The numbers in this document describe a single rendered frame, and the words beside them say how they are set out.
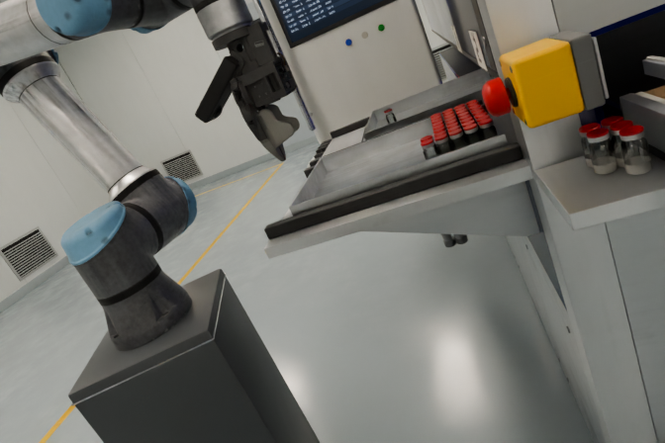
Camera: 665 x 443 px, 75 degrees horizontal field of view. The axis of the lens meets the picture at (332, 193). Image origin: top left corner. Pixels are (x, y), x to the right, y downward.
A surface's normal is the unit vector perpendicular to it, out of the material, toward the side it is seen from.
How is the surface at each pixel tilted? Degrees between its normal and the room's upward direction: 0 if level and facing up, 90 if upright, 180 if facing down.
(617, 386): 90
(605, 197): 0
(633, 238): 90
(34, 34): 117
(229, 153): 90
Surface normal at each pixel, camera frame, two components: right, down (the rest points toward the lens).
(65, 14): -0.32, 0.43
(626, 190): -0.39, -0.87
